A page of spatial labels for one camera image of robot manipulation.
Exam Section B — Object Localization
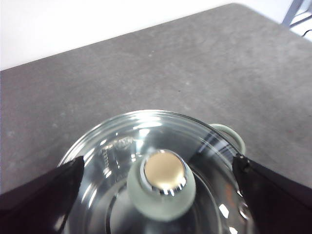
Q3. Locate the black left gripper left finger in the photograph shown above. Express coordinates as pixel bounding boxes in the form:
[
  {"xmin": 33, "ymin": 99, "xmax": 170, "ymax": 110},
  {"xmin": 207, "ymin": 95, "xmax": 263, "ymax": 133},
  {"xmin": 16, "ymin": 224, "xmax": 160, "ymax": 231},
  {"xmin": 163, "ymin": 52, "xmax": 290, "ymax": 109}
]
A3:
[{"xmin": 0, "ymin": 156, "xmax": 85, "ymax": 234}]

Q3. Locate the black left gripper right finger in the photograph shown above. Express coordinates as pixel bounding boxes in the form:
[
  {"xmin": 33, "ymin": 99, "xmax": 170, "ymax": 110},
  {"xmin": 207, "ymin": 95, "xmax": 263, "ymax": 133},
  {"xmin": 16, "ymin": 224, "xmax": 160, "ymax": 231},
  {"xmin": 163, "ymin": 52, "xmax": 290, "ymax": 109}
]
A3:
[{"xmin": 232, "ymin": 154, "xmax": 312, "ymax": 234}]

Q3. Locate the glass lid with green knob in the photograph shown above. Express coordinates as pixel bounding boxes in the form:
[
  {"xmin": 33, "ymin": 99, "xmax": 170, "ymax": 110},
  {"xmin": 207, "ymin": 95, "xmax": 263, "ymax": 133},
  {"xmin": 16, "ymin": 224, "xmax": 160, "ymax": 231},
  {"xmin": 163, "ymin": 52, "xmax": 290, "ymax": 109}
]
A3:
[{"xmin": 57, "ymin": 109, "xmax": 247, "ymax": 234}]

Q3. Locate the grey metal frame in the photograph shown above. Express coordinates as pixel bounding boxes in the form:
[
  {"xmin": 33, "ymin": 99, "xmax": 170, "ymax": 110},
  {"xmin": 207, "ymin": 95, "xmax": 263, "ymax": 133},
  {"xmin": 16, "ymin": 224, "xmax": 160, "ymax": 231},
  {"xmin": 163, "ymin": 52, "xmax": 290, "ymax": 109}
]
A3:
[{"xmin": 281, "ymin": 0, "xmax": 312, "ymax": 27}]

